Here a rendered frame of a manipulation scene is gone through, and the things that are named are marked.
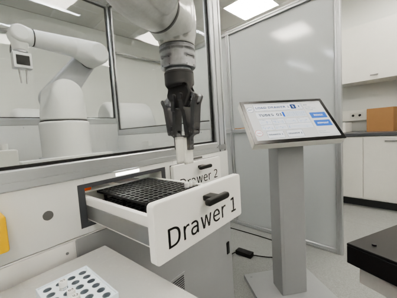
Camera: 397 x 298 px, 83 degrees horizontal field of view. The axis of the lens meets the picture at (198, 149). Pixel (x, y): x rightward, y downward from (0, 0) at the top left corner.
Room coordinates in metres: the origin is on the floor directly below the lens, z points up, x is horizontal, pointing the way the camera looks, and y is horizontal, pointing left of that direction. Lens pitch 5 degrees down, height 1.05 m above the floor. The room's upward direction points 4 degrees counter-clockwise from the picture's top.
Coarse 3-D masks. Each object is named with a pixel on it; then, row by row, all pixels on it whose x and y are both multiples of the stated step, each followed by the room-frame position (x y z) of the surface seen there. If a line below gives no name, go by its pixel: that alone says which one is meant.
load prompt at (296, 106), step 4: (272, 104) 1.33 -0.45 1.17; (276, 104) 1.33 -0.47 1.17; (280, 104) 1.33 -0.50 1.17; (284, 104) 1.34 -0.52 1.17; (288, 104) 1.34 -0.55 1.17; (292, 104) 1.34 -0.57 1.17; (296, 104) 1.34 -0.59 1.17; (300, 104) 1.35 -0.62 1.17; (256, 108) 1.30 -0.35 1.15; (260, 108) 1.30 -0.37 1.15; (264, 108) 1.30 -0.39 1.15; (268, 108) 1.30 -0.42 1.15; (272, 108) 1.31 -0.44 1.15; (276, 108) 1.31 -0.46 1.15; (280, 108) 1.31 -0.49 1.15; (284, 108) 1.31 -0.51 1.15; (288, 108) 1.32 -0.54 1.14; (292, 108) 1.32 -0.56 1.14; (296, 108) 1.32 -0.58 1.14; (300, 108) 1.32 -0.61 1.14
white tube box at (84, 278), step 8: (72, 272) 0.40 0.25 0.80; (80, 272) 0.41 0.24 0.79; (88, 272) 0.41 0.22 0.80; (56, 280) 0.38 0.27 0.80; (72, 280) 0.38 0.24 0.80; (80, 280) 0.38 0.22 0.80; (88, 280) 0.38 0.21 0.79; (96, 280) 0.38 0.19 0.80; (104, 280) 0.37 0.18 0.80; (40, 288) 0.37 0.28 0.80; (48, 288) 0.37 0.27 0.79; (56, 288) 0.37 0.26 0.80; (80, 288) 0.37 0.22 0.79; (88, 288) 0.36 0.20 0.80; (96, 288) 0.36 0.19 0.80; (104, 288) 0.36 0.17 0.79; (112, 288) 0.35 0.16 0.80; (40, 296) 0.34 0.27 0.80; (48, 296) 0.35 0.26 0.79; (56, 296) 0.35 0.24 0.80; (64, 296) 0.34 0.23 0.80; (80, 296) 0.34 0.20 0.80; (88, 296) 0.35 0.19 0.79; (96, 296) 0.34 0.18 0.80; (104, 296) 0.35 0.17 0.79; (112, 296) 0.33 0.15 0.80
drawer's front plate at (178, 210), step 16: (224, 176) 0.56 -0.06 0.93; (192, 192) 0.44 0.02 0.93; (208, 192) 0.48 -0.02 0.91; (160, 208) 0.38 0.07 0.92; (176, 208) 0.41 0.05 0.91; (192, 208) 0.44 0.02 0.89; (208, 208) 0.48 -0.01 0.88; (224, 208) 0.53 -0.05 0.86; (240, 208) 0.59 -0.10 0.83; (160, 224) 0.38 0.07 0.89; (176, 224) 0.41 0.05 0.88; (224, 224) 0.53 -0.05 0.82; (160, 240) 0.38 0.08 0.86; (176, 240) 0.40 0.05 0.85; (192, 240) 0.44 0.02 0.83; (160, 256) 0.37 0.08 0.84
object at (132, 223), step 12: (132, 180) 0.75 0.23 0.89; (168, 180) 0.72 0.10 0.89; (96, 192) 0.65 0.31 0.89; (96, 204) 0.54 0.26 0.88; (108, 204) 0.50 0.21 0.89; (96, 216) 0.54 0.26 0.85; (108, 216) 0.50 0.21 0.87; (120, 216) 0.47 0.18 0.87; (132, 216) 0.44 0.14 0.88; (144, 216) 0.41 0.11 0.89; (108, 228) 0.51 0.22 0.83; (120, 228) 0.47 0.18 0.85; (132, 228) 0.44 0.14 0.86; (144, 228) 0.41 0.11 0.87; (144, 240) 0.41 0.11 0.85
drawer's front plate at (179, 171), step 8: (200, 160) 0.91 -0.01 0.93; (208, 160) 0.94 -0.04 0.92; (216, 160) 0.99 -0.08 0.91; (176, 168) 0.80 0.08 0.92; (184, 168) 0.83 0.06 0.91; (192, 168) 0.86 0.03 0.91; (208, 168) 0.94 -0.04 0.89; (216, 168) 0.98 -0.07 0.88; (176, 176) 0.80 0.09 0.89; (184, 176) 0.83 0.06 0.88; (192, 176) 0.86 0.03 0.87; (200, 176) 0.90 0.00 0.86; (208, 176) 0.94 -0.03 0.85
